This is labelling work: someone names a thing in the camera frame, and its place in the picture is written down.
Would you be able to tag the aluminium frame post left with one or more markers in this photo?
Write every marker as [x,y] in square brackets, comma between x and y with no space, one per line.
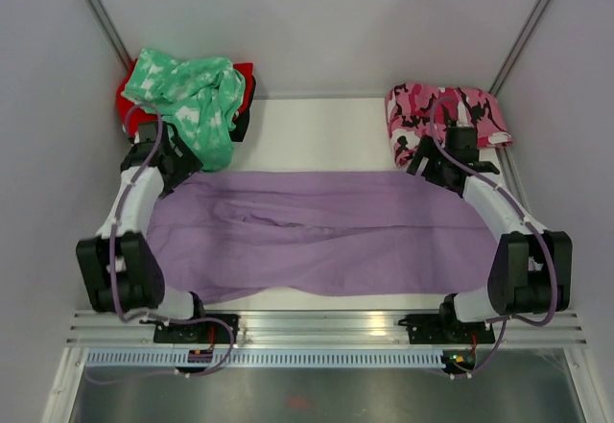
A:
[109,30]

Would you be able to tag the black garment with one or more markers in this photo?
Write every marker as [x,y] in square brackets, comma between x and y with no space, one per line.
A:
[242,120]

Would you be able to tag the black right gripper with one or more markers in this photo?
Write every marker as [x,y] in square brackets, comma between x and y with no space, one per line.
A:
[429,150]

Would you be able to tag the aluminium frame post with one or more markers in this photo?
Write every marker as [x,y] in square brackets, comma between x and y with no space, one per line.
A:
[530,25]
[109,30]

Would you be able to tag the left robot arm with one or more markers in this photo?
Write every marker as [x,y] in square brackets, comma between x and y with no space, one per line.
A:
[120,273]

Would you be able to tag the green tie-dye garment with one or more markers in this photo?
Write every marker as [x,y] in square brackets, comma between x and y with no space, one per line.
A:
[199,96]

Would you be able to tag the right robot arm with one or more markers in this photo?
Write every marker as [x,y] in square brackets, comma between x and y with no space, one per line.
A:
[530,276]

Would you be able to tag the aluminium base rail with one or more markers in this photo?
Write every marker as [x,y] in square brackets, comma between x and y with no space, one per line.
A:
[320,329]

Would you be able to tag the purple trousers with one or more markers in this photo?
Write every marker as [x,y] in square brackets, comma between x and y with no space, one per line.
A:
[227,235]

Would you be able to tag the pink camouflage trousers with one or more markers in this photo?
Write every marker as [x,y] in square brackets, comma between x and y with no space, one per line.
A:
[413,109]

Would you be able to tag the white slotted cable duct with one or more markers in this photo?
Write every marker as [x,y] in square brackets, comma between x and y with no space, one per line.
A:
[273,358]

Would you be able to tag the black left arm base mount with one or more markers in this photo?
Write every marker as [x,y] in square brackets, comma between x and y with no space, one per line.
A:
[198,333]

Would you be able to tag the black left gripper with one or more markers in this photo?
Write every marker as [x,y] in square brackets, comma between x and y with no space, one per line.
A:
[187,165]

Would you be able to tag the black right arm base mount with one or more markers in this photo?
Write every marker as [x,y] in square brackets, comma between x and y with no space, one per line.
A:
[431,329]

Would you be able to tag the aluminium frame post right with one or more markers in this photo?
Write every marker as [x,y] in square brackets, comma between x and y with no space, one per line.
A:
[530,25]

